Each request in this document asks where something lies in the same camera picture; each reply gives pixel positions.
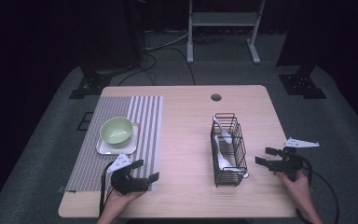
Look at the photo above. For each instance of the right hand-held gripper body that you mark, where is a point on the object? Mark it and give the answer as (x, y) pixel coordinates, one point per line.
(287, 163)

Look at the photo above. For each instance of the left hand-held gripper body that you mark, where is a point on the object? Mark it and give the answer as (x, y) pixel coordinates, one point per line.
(127, 183)

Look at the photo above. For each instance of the green ceramic bowl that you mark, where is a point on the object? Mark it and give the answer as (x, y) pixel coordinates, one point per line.
(116, 132)

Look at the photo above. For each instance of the white ceramic spoon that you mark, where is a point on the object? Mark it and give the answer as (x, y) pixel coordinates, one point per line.
(223, 160)
(241, 173)
(224, 133)

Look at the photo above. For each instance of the person's left hand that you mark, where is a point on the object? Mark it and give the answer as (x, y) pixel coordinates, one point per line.
(122, 200)

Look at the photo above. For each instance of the person's right hand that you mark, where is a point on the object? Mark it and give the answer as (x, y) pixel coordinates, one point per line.
(301, 189)

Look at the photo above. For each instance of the white square plate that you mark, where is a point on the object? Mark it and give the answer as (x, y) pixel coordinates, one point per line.
(134, 141)

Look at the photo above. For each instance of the striped woven placemat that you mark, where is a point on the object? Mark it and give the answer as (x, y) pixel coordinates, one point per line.
(147, 124)

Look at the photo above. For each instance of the black stand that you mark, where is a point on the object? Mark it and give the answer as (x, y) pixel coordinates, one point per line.
(90, 82)
(301, 84)

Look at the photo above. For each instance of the white metal stand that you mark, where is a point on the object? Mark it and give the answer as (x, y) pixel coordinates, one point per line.
(223, 18)

